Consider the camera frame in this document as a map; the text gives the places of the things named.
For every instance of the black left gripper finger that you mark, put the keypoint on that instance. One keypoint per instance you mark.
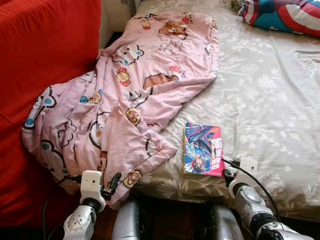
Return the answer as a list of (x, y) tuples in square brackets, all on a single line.
[(116, 182), (105, 178)]

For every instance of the colourful comic book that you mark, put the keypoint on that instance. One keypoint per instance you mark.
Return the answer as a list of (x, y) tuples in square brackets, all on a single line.
[(202, 147)]

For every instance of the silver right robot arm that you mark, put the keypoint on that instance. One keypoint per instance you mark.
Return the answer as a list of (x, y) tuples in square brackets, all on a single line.
[(255, 205)]

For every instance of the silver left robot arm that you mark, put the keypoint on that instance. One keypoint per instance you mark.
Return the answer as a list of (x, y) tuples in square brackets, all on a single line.
[(80, 222)]

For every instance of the silver left robot leg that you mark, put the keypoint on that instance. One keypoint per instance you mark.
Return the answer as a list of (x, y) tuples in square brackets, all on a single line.
[(127, 220)]

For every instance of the silver robot leg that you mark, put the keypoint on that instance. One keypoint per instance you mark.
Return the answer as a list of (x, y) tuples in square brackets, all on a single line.
[(225, 224), (127, 220)]

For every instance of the silver right robot leg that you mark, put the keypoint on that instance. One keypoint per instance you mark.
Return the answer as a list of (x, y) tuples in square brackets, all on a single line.
[(225, 224)]

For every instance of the pink cartoon print blanket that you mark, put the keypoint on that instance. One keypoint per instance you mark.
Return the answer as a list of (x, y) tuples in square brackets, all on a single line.
[(125, 100)]

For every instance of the bed with grey floral sheet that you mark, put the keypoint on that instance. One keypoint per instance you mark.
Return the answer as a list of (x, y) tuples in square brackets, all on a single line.
[(265, 100)]

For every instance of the large red cushion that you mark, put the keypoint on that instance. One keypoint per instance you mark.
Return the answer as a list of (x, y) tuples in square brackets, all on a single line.
[(40, 75)]

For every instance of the red white blue bolster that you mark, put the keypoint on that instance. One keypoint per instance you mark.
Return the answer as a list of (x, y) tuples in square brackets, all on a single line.
[(285, 17)]

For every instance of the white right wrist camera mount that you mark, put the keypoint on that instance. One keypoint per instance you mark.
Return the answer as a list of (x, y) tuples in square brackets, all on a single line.
[(245, 172)]

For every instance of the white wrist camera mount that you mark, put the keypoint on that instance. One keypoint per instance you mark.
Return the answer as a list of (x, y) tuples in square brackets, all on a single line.
[(245, 172), (91, 187)]

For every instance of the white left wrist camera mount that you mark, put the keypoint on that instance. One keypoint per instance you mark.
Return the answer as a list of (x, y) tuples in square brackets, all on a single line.
[(91, 187)]

